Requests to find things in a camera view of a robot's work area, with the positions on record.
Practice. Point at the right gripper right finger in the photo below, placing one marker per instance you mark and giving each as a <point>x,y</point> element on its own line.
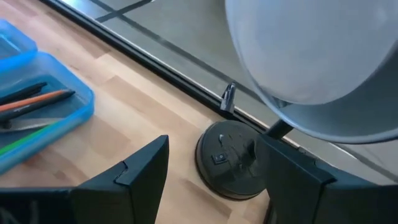
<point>295,186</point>

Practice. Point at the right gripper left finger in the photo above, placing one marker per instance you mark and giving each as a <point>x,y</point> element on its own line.
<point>140,186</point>

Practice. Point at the white pen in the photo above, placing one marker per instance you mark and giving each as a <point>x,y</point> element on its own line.
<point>28,124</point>

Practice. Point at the blue plastic supply box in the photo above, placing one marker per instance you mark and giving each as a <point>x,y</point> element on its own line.
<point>77,105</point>

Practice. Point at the green pen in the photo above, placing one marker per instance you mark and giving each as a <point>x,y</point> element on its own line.
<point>21,141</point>

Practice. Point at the orange and black pen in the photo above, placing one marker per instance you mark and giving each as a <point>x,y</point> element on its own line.
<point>34,99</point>

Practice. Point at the black desk lamp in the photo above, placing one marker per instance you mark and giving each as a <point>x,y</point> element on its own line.
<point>311,46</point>

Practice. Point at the black frame corner bracket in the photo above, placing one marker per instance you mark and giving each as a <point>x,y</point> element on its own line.
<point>228,99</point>

